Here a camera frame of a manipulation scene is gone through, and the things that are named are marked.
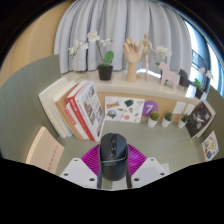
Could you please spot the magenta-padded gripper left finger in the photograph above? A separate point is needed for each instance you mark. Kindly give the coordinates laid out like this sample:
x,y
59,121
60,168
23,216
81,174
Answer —
x,y
78,171

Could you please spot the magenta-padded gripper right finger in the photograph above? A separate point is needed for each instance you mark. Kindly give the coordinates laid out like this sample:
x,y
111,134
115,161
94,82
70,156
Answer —
x,y
148,171

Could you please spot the dark grey computer mouse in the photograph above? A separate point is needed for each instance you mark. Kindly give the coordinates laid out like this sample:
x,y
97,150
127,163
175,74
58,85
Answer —
x,y
113,156

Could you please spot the beige book red lettering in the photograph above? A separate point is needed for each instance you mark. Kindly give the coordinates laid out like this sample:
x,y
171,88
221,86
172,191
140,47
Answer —
x,y
45,150

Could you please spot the small plant white pot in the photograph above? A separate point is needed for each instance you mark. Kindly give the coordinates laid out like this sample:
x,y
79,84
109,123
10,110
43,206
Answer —
x,y
152,121
166,122
181,124

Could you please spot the thin red-spined white book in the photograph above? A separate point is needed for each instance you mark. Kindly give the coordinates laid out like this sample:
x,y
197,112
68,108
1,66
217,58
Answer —
x,y
71,118

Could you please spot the purple round number sign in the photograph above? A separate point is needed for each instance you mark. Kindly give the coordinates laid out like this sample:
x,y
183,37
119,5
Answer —
x,y
150,107

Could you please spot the colourful picture book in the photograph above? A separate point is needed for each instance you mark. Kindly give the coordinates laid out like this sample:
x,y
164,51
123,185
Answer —
x,y
210,146

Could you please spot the tan book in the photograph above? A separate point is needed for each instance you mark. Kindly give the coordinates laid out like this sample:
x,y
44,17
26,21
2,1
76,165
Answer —
x,y
61,106

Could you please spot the white sticker sheet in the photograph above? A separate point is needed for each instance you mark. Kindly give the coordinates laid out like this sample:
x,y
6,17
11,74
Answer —
x,y
123,109

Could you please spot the grey-green desk partition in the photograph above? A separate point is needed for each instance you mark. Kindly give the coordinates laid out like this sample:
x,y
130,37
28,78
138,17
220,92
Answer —
x,y
218,110
20,110

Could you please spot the wooden desk shelf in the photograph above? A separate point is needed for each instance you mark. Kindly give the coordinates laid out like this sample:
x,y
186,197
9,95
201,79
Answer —
x,y
116,87

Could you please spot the white orchid black pot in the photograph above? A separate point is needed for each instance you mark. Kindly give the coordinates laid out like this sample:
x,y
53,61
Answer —
x,y
105,72
198,92

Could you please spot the pink wooden horse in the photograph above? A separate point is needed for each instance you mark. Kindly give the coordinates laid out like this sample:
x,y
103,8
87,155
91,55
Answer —
x,y
168,76

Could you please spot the black wooden horse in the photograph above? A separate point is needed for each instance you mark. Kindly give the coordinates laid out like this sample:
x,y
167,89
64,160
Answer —
x,y
184,78

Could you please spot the white orchid behind horse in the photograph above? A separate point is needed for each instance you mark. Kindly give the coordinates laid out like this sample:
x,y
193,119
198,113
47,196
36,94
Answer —
x,y
164,51

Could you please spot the wooden mannequin figure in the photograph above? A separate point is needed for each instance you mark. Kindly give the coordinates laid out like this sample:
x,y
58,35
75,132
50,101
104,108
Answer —
x,y
146,50

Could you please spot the window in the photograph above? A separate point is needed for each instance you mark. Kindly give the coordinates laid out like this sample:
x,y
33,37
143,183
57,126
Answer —
x,y
203,50

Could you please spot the grey curtain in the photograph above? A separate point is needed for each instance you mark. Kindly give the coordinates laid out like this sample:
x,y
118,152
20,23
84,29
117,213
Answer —
x,y
123,20

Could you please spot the white wall socket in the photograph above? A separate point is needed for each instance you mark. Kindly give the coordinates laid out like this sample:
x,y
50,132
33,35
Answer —
x,y
179,107

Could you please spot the white wall switch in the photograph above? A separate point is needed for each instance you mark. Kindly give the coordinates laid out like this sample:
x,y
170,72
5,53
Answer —
x,y
189,109

